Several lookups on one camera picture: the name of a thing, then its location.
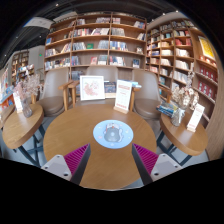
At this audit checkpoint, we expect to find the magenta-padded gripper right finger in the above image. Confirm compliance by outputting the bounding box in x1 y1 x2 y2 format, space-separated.
131 143 184 186

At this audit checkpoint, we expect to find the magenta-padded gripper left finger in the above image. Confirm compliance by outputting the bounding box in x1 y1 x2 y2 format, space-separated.
40 143 92 186

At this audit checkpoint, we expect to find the grey computer mouse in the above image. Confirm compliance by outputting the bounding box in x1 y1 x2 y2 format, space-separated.
103 122 124 144

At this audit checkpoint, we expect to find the round light blue mouse pad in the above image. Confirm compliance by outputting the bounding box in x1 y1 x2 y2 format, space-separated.
92 119 134 150

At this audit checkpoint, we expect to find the round wooden side table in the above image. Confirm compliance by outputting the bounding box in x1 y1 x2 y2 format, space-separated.
156 111 209 168
2 102 46 168

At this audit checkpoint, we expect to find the small white sign card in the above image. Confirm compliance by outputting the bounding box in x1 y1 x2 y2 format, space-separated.
186 103 206 133
12 91 24 114

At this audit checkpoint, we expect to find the stack of books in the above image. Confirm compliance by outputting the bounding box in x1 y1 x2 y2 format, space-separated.
156 101 179 118

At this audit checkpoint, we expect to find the glass vase with dried flowers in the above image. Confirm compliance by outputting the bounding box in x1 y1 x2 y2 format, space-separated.
13 73 41 118
170 71 200 128

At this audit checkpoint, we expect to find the brown padded wooden armchair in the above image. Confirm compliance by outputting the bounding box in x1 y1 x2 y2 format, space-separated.
36 67 74 118
68 65 138 108
131 68 173 121

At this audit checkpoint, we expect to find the white sign card with red print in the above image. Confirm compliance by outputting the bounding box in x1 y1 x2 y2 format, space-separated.
113 79 133 115

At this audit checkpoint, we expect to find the white framed flower picture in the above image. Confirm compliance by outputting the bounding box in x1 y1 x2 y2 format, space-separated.
79 75 106 102

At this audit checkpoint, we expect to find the light blue book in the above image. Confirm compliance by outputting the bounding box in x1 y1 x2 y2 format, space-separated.
126 79 143 89

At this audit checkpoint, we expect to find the colourful display shelf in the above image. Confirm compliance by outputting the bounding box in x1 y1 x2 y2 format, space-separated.
0 66 16 108

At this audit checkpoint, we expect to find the dark book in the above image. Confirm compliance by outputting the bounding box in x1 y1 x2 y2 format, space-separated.
103 81 118 99

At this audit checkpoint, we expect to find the distant wooden bookshelf unit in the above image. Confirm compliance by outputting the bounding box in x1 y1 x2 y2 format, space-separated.
11 49 30 81

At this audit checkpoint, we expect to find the angled wooden bookshelf unit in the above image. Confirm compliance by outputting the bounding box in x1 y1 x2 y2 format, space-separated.
145 19 224 161

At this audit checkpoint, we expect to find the white hanging ceiling panel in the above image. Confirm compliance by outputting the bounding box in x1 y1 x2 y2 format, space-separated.
23 16 54 30

